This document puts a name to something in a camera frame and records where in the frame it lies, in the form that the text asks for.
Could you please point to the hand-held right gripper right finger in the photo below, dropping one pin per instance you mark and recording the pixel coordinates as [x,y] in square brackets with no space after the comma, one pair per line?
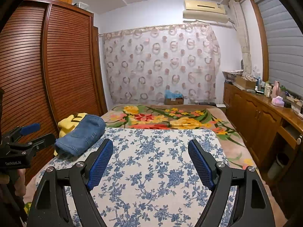
[201,165]

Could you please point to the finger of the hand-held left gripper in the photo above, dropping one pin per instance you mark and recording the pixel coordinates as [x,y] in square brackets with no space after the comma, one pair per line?
[42,140]
[29,128]

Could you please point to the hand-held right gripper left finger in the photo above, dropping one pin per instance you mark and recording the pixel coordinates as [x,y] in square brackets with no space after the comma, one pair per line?
[100,165]

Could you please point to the blue denim pants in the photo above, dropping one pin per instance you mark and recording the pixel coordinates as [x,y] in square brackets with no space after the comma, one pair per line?
[80,132]

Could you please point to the person's left hand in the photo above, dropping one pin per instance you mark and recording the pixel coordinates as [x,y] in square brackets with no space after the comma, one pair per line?
[19,182]

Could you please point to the yellow plush toy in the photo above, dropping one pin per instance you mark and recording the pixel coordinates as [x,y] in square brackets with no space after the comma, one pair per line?
[66,123]

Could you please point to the blue floral white bed sheet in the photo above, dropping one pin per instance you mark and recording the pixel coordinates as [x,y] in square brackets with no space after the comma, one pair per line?
[153,165]

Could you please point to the colourful flower print blanket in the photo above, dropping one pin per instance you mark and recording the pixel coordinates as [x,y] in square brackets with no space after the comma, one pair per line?
[165,118]

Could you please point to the wooden sideboard cabinet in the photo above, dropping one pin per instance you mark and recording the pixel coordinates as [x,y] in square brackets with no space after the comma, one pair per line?
[248,118]

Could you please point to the small cardboard box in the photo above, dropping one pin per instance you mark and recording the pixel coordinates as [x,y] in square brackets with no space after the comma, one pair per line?
[174,101]

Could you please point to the wooden slatted wardrobe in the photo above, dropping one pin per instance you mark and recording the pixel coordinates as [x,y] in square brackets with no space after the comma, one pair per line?
[59,63]

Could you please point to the white plastic bin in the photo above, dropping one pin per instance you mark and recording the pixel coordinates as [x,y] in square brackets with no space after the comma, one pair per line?
[275,165]

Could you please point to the blue plastic bag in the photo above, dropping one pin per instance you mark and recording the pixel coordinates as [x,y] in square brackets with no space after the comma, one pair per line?
[171,94]

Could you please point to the open cardboard box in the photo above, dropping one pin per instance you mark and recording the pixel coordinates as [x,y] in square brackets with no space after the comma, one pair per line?
[246,82]

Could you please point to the stack of newspapers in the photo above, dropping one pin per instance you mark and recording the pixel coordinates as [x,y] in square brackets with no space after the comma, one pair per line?
[233,75]

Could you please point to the white bottle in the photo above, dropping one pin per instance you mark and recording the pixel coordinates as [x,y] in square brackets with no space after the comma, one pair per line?
[268,91]

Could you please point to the pink tissue pack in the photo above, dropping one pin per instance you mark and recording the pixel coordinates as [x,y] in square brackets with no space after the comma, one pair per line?
[278,101]

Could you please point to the small black box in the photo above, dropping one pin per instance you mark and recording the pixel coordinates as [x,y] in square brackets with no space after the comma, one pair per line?
[287,104]

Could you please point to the cream tied window curtain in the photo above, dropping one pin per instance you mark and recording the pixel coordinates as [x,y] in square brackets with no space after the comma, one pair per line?
[243,40]

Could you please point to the clear plastic storage box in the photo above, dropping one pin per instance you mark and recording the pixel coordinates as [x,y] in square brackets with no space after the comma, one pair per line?
[82,5]

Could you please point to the grey window blind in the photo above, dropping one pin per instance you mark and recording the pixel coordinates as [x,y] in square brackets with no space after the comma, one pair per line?
[284,40]

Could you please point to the wooden window frame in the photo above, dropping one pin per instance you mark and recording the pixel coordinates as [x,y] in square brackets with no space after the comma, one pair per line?
[260,40]

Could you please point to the cream wall air conditioner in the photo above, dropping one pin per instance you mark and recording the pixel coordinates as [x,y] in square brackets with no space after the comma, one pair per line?
[203,10]

